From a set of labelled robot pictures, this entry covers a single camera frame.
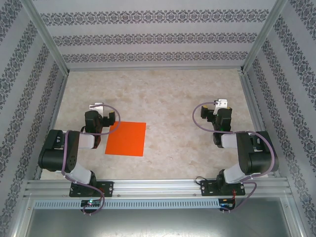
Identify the slotted grey cable duct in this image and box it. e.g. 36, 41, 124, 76
33, 198, 237, 209

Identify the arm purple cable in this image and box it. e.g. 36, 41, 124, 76
192, 100, 277, 214
61, 104, 121, 216

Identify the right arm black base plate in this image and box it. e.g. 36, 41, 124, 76
200, 179, 246, 197

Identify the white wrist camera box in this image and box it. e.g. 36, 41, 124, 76
88, 102, 104, 117
214, 98, 228, 109

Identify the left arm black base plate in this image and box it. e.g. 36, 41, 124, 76
69, 181, 115, 198

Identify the aluminium side rail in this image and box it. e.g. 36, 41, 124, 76
238, 71, 281, 178
33, 74, 69, 180

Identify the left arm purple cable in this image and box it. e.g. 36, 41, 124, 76
61, 104, 121, 216

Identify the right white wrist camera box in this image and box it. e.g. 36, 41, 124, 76
214, 98, 228, 109

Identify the aluminium frame post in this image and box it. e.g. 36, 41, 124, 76
241, 0, 289, 73
21, 0, 70, 75

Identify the grey metal sheet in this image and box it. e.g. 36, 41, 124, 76
14, 208, 304, 237

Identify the wide aluminium mounting rail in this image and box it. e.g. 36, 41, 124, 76
23, 179, 293, 198

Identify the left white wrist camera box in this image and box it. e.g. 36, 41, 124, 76
88, 102, 104, 117

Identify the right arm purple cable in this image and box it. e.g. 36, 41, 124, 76
192, 100, 277, 214

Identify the thin aluminium cross rail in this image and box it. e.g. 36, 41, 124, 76
67, 66, 245, 73

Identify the orange paper sheet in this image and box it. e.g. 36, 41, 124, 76
105, 121, 147, 157

